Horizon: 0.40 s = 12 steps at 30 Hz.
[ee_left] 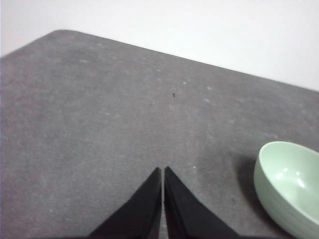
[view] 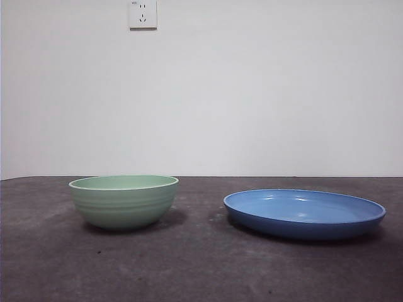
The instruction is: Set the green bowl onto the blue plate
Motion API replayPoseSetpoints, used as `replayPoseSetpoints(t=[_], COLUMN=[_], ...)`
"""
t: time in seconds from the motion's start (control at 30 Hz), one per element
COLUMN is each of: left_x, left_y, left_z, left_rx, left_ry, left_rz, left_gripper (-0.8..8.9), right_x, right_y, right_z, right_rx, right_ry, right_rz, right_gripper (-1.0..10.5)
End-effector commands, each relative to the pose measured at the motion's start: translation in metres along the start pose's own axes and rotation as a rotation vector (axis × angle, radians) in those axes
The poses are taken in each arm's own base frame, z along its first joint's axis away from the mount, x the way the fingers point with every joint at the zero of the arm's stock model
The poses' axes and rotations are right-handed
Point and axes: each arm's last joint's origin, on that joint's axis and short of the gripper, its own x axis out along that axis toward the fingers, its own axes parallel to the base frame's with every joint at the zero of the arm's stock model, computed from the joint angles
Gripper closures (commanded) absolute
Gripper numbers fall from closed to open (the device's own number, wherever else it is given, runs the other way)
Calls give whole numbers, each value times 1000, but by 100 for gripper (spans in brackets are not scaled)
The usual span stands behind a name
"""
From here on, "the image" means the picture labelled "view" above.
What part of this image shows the green ribbed bowl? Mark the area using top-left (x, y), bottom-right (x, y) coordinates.
top-left (68, 174), bottom-right (179, 230)

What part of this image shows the blue round plate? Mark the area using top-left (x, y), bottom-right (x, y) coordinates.
top-left (223, 188), bottom-right (387, 242)

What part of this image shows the white wall socket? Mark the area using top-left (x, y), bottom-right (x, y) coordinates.
top-left (128, 0), bottom-right (158, 31)

